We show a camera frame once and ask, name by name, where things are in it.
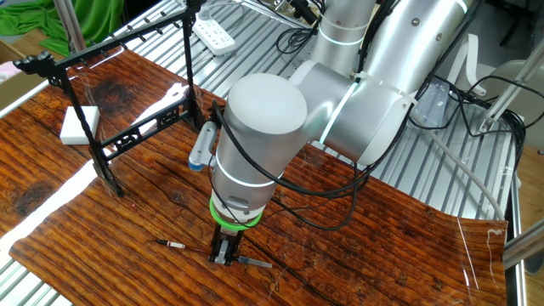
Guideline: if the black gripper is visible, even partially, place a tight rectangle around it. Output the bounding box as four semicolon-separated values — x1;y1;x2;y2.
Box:
207;223;244;268

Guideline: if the thin black pen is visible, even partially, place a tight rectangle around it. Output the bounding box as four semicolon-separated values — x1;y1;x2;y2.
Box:
155;239;273;269

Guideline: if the black pen rack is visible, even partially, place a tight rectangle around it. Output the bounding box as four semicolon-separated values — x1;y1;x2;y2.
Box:
12;0;213;199

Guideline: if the wood grain table mat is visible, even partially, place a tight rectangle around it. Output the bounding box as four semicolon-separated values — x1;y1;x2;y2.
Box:
0;47;509;306

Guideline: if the white foam block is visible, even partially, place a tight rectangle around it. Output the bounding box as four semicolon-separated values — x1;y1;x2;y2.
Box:
59;105;101;146

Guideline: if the white power strip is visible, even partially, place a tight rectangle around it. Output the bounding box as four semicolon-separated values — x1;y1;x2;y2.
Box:
193;16;237;56

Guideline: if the clear plastic bag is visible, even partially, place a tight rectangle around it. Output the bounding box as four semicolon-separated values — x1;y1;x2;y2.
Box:
411;78;452;129

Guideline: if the green cloth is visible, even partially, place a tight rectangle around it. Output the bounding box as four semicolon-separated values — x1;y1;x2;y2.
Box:
0;0;125;57

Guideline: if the cardboard box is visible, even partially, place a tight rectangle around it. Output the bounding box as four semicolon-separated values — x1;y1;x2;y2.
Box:
0;38;46;112

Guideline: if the white plastic chair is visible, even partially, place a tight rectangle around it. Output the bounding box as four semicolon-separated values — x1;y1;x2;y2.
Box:
446;33;544;128

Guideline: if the green flange ring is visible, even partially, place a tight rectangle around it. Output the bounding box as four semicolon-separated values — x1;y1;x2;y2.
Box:
208;197;264;232

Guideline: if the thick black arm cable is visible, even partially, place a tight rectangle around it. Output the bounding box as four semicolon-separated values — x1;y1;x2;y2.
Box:
211;0;484;199

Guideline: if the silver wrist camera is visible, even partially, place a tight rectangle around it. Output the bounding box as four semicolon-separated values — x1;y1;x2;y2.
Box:
188;121;220;173

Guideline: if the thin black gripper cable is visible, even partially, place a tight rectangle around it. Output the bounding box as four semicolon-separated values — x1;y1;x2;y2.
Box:
207;163;359;232

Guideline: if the grey hose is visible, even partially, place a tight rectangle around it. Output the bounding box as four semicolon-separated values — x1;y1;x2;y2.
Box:
410;114;507;221

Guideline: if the aluminium frame post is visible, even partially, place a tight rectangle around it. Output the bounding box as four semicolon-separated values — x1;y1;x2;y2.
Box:
53;0;86;54
479;49;544;133
502;219;544;271

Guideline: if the black cable bundle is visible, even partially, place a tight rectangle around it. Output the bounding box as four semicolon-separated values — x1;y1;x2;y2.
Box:
450;74;530;171

